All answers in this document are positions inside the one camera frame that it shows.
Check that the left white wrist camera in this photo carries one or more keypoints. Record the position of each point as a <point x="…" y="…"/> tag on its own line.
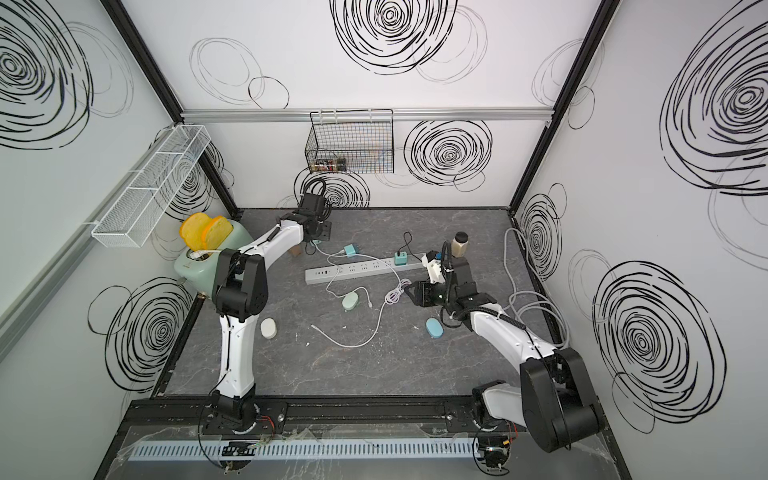
<point x="312" y="205"/>

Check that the beige spice jar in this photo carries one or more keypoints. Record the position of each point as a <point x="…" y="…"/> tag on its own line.
<point x="460" y="244"/>

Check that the white slotted cable duct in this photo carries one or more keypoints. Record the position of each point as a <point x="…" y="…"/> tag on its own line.
<point x="306" y="449"/>

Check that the mint green toaster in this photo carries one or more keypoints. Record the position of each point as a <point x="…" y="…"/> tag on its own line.
<point x="200" y="272"/>

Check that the yellow toast slice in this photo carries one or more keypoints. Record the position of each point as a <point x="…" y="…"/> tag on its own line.
<point x="191" y="230"/>
<point x="215" y="232"/>

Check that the blue earbud case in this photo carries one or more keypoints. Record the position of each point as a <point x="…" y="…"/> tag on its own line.
<point x="434" y="328"/>

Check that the yellow toast slice left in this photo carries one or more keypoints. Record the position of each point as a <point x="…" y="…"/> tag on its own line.
<point x="191" y="230"/>

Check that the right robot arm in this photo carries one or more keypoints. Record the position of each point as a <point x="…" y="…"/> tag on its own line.
<point x="555" y="401"/>

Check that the white power strip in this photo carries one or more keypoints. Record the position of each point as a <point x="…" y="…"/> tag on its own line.
<point x="356" y="270"/>

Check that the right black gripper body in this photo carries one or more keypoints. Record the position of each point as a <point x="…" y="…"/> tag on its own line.
<point x="433" y="294"/>

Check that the white wire shelf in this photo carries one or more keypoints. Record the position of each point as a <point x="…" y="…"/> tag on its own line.
<point x="151" y="187"/>

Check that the yellow toast slice right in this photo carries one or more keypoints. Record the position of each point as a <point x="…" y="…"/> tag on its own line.
<point x="215" y="232"/>

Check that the black wire basket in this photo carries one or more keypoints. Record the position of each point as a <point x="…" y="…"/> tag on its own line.
<point x="351" y="141"/>

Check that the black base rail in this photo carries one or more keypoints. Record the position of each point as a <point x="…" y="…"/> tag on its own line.
<point x="216" y="414"/>

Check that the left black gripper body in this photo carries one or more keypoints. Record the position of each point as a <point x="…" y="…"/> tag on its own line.
<point x="323" y="231"/>

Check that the mint green earbud case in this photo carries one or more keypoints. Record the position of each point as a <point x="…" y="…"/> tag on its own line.
<point x="350" y="301"/>

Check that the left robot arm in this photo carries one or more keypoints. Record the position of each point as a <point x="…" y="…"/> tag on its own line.
<point x="240" y="293"/>

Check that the white earbud case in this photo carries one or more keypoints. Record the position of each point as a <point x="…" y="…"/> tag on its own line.
<point x="268" y="328"/>

